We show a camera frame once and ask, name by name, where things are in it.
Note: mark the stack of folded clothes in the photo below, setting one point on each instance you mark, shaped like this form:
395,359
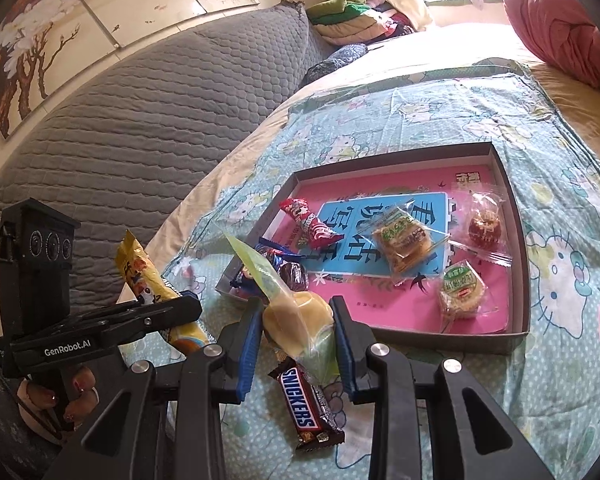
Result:
355,15

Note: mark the flower wall painting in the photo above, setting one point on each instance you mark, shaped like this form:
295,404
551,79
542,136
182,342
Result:
80,15

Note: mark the blue wrapper candy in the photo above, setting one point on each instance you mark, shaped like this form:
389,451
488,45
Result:
267,255

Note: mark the cat print blanket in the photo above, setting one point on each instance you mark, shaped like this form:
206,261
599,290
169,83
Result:
555,240

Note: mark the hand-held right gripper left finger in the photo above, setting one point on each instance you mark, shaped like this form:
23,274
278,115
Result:
247,345

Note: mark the dark patterned pillow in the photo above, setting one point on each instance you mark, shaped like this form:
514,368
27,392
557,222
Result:
335,62

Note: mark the person's left hand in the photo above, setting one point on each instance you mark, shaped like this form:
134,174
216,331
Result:
82,385

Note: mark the grey quilted headboard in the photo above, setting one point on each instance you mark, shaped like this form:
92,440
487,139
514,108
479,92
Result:
155,125

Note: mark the shallow cardboard box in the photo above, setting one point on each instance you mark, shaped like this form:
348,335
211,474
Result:
455,340

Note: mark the red quilted blanket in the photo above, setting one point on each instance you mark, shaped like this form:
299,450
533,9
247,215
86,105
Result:
560,30

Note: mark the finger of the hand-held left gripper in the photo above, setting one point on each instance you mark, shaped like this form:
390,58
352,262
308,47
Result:
130,312
140,335

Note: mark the yellow pudding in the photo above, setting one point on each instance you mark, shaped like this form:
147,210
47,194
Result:
295,315

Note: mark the orange pastry packet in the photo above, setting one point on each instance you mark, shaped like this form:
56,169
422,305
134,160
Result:
402,242

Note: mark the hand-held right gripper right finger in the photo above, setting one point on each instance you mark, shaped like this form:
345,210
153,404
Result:
342,345

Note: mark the long yellow snack packet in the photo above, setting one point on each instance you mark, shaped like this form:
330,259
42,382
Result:
135,265

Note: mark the brown chocolate bar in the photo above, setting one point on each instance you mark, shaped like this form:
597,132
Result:
305,405

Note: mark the red striped candy bar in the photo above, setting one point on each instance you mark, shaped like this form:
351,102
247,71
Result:
310,222

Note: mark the round cake with green label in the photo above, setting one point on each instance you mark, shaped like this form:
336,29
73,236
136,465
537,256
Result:
460,290

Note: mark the red round snack packet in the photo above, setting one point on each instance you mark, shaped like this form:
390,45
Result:
485,225

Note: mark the beige bed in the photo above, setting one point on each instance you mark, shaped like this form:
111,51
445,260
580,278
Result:
480,42

